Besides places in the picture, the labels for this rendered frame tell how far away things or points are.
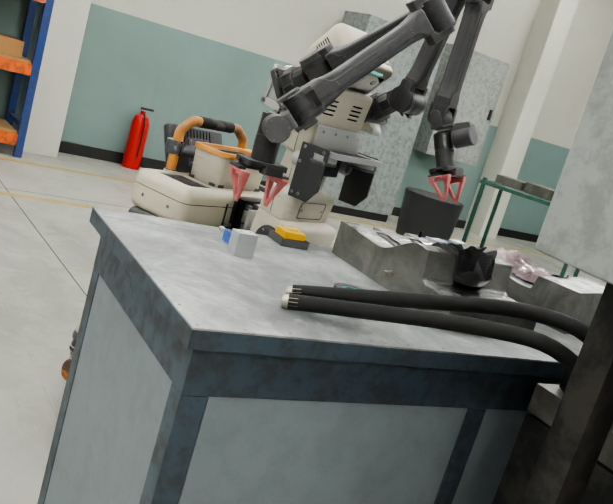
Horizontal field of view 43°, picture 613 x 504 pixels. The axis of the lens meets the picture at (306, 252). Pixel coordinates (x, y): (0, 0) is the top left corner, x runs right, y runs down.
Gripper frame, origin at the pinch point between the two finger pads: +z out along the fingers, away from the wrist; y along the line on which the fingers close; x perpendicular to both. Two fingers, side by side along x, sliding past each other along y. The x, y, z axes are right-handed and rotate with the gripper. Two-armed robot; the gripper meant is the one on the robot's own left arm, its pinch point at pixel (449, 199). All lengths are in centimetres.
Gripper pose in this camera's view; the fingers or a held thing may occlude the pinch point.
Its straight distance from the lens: 235.3
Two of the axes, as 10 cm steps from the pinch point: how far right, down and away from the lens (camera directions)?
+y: 6.0, 0.0, 8.0
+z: 0.9, 9.9, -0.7
